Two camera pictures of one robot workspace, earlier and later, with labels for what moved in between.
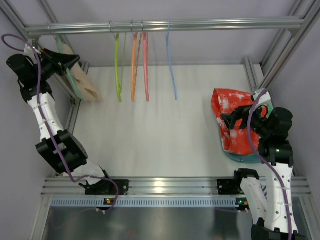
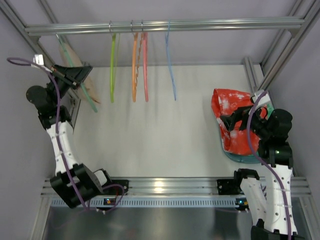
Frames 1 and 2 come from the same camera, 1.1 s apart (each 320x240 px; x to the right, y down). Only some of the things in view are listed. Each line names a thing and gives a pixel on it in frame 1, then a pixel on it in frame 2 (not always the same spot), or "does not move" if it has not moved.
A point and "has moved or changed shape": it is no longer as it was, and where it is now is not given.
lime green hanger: x=119 y=90 to x=112 y=64
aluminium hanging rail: x=165 y=25 does not move
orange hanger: x=133 y=82 does not move
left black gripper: x=53 y=61 to x=63 y=75
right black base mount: x=229 y=187 does not move
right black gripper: x=244 y=115 does not move
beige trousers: x=86 y=90 does not move
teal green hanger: x=70 y=75 has moved or changed shape
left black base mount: x=106 y=187 does not move
